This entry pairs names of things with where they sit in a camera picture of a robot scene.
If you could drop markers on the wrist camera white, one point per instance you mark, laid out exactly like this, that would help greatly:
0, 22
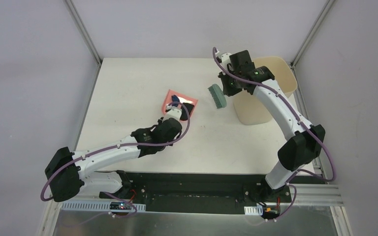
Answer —
223, 58
172, 112

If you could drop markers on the dark blue paper scrap far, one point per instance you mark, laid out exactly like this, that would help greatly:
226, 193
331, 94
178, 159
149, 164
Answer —
175, 98

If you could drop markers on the pink plastic dustpan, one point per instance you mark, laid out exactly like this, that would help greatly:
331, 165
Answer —
183, 99

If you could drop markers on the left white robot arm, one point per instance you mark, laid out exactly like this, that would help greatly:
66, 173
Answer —
72, 173

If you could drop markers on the black paper scrap near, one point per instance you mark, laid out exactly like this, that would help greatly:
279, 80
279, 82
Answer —
187, 109

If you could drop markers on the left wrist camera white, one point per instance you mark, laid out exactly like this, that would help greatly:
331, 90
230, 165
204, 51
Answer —
172, 112

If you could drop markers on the green hand brush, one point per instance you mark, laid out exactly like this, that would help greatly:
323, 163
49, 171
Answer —
217, 96

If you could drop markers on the right white cable duct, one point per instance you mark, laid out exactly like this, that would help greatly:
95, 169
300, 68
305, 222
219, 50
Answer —
253, 210

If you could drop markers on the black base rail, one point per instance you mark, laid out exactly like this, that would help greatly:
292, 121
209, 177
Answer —
198, 193

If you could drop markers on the left white cable duct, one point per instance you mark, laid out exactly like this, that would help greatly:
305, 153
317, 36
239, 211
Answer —
102, 206

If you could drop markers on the beige waste bin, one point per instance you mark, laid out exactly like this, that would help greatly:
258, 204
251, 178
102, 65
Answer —
252, 109

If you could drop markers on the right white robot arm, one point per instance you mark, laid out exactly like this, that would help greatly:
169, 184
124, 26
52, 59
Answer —
239, 74

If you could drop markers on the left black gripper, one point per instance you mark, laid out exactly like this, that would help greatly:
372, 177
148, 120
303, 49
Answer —
185, 107

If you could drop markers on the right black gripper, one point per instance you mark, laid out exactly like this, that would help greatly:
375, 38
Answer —
228, 90

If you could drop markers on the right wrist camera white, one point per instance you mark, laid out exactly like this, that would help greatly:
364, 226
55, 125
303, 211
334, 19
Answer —
223, 58

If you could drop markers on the white cable duct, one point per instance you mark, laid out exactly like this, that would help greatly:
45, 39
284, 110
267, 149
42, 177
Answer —
253, 210
102, 206

